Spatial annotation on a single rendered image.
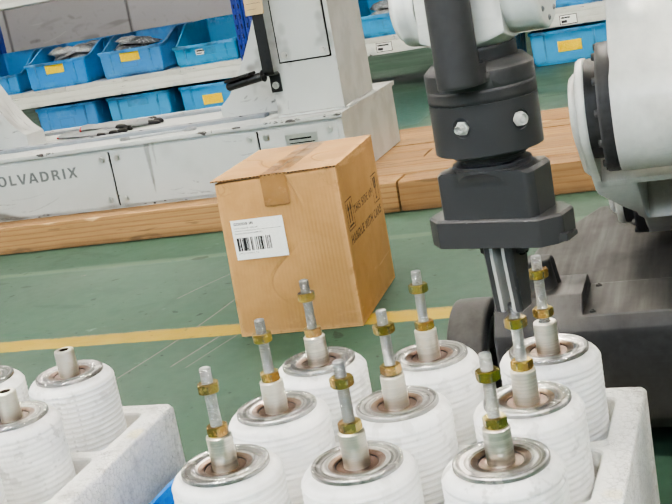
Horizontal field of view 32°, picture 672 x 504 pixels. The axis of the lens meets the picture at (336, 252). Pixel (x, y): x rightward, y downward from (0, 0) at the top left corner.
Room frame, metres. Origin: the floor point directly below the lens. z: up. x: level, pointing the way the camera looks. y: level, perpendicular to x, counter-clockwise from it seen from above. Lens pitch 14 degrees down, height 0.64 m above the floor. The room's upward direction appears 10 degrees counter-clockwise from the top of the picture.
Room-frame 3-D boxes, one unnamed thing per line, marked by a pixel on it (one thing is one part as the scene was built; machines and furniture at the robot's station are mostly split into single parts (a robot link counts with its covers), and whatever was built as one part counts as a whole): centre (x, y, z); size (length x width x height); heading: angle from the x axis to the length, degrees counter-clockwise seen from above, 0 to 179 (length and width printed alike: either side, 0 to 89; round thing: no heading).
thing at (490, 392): (0.83, -0.10, 0.30); 0.01 x 0.01 x 0.08
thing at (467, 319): (1.41, -0.16, 0.10); 0.20 x 0.05 x 0.20; 161
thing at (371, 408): (0.98, -0.03, 0.25); 0.08 x 0.08 x 0.01
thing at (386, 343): (0.98, -0.03, 0.30); 0.01 x 0.01 x 0.08
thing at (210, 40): (6.26, 0.39, 0.36); 0.50 x 0.38 x 0.21; 160
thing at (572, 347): (1.04, -0.18, 0.25); 0.08 x 0.08 x 0.01
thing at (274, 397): (1.02, 0.08, 0.26); 0.02 x 0.02 x 0.03
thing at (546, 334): (1.04, -0.18, 0.26); 0.02 x 0.02 x 0.03
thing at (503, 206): (0.93, -0.14, 0.46); 0.13 x 0.10 x 0.12; 55
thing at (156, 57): (6.39, 0.80, 0.36); 0.50 x 0.38 x 0.21; 161
